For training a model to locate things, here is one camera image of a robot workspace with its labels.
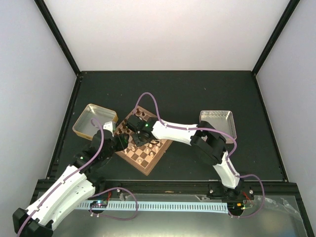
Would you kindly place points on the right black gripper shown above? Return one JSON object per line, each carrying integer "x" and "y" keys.
{"x": 138, "y": 142}

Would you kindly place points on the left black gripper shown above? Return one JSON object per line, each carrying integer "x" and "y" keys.
{"x": 122, "y": 143}

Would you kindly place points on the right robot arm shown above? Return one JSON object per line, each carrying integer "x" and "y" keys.
{"x": 208, "y": 143}

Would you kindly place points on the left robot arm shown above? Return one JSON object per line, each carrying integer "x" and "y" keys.
{"x": 77, "y": 183}

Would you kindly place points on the wooden chess board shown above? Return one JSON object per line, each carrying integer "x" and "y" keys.
{"x": 140, "y": 153}

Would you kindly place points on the dark chess pieces group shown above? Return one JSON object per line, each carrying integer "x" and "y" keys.
{"x": 122, "y": 127}

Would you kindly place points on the small circuit board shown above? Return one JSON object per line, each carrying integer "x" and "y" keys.
{"x": 99, "y": 204}

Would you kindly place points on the gold metal tin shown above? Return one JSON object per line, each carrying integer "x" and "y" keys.
{"x": 83, "y": 126}

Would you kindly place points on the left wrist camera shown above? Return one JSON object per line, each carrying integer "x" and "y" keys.
{"x": 110, "y": 126}

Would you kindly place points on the black front rail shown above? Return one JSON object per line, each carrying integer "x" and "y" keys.
{"x": 212, "y": 189}

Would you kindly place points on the light blue cable duct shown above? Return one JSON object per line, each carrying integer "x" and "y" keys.
{"x": 166, "y": 206}

